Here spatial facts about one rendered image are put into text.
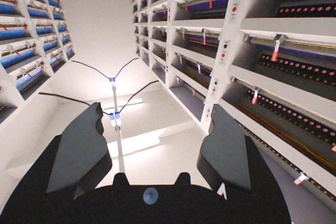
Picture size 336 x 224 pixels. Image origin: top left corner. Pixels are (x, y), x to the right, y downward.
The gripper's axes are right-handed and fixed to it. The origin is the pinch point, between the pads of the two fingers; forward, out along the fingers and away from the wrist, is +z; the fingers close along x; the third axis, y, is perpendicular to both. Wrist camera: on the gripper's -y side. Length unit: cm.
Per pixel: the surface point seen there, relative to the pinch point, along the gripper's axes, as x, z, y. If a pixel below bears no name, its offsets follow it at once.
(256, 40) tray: 41, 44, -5
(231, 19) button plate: 30, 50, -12
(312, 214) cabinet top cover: 61, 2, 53
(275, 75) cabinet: 55, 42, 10
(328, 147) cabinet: 66, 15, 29
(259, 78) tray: 39, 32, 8
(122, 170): -42, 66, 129
